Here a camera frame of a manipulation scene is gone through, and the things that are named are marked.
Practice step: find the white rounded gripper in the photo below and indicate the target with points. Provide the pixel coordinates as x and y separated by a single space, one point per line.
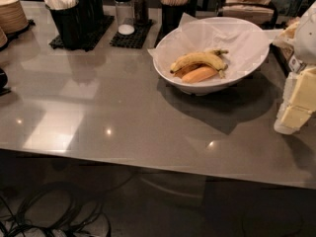
306 39

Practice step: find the yellow banana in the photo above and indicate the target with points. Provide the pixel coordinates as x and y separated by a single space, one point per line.
209 58

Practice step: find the white paper bowl liner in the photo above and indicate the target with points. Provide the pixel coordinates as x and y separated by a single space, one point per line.
237 43

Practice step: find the orange-yellow front banana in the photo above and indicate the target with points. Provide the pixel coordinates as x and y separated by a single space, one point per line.
199 74

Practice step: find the white ceramic bowl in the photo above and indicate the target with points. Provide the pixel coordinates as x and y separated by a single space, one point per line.
210 84

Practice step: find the middle brown-spotted banana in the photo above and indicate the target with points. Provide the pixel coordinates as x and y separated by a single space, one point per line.
185 70

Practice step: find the black cup with wooden sticks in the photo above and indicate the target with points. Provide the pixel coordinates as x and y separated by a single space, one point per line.
173 10

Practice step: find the black grid mat middle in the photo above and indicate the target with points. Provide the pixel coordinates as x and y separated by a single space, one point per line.
135 40

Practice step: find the black grid mat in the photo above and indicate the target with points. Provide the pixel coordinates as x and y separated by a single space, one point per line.
89 41
135 40

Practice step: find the dark pepper shaker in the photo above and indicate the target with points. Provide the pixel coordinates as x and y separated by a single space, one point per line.
141 14

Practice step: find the clear salt shaker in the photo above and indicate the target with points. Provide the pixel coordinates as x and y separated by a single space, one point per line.
124 17

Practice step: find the black cup behind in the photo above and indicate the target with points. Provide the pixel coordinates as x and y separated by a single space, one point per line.
89 12

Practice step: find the black grid mat left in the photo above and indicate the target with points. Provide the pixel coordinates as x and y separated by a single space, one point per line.
89 41

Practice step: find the black cup with white cutlery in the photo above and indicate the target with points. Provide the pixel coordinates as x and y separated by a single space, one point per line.
65 17

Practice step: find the black object at left edge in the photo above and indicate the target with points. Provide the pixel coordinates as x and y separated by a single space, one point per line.
3 83

